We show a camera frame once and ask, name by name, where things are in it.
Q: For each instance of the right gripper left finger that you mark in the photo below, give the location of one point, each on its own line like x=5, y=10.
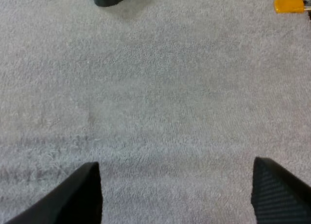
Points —
x=77, y=197

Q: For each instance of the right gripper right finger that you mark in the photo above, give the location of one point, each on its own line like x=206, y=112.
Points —
x=279, y=197

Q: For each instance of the orange clip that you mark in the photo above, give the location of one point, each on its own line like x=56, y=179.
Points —
x=289, y=5

